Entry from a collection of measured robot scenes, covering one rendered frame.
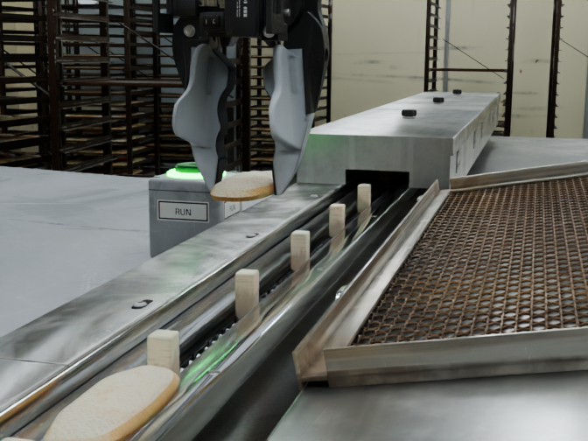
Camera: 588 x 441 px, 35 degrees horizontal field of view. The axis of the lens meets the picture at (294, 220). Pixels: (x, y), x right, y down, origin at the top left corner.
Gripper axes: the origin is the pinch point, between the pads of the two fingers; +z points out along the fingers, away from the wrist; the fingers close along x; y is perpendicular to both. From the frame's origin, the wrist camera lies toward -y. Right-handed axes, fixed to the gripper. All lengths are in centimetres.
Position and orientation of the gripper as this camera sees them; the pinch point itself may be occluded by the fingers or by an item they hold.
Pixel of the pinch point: (249, 171)
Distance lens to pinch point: 60.0
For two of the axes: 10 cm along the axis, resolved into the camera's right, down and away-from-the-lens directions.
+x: 9.6, 0.6, -2.6
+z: -0.1, 9.8, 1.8
